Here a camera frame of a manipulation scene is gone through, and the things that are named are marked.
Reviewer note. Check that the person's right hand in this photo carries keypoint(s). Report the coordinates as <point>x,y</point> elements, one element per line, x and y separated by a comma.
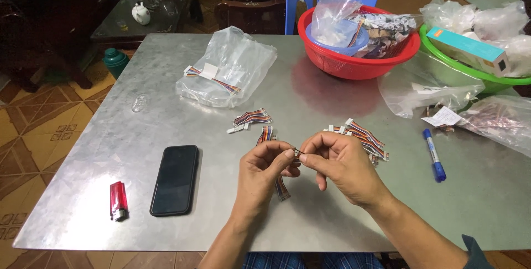
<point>348,173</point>

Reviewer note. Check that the person's left hand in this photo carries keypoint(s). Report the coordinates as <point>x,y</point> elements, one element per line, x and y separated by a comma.
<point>259,177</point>

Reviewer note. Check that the black smartphone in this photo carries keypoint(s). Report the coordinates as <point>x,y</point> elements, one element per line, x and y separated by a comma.
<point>175,180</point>

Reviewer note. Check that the blue marker pen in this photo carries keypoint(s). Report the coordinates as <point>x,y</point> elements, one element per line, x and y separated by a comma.
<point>434,155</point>

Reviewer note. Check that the person's blue plaid trousers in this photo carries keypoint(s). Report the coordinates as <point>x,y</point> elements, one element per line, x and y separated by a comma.
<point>311,260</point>

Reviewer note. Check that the white paper slip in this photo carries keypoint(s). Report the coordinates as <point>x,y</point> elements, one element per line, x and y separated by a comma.
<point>444,116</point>

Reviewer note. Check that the empty clear flat bag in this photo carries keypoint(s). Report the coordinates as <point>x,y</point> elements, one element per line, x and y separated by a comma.
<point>423,90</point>

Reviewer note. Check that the red plastic basket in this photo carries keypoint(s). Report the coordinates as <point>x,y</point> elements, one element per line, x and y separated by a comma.
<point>356,59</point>

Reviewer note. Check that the blue plastic bowl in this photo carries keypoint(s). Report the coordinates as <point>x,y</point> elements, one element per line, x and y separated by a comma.
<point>338,47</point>

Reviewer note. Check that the red lighter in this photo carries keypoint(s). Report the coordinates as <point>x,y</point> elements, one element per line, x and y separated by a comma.
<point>118,201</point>

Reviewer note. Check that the crumpled printed plastic bag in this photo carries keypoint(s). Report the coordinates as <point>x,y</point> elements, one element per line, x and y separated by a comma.
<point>383,32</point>

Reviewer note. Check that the green plastic basin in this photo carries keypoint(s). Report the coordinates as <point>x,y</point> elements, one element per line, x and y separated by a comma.
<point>464,74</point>

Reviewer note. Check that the clear bag of white connectors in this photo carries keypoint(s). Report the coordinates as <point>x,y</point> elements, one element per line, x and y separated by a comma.
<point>332,15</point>

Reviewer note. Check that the clear bag of brown parts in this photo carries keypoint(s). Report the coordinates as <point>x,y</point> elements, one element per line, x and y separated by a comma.
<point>500,121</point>

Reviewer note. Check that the teal cardboard box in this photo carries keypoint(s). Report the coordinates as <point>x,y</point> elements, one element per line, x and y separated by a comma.
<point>468,49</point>

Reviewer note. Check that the dark wooden armchair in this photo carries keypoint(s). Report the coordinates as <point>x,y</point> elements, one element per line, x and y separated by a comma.
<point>249,1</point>

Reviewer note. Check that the green thermos flask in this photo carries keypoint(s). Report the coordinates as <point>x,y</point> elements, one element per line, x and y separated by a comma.
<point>115,62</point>

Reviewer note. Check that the dark coffee table with glassware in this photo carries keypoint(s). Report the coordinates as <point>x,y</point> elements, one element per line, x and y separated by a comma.
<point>145,15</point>

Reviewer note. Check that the white ceramic teapot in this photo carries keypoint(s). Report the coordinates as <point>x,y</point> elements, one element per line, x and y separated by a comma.
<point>141,13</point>

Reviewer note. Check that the heap of clear plastic bags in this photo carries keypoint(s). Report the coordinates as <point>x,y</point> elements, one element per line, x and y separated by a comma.
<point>498,24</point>

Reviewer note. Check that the dark wooden bench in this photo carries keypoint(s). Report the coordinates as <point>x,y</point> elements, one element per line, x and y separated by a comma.
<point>45,28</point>

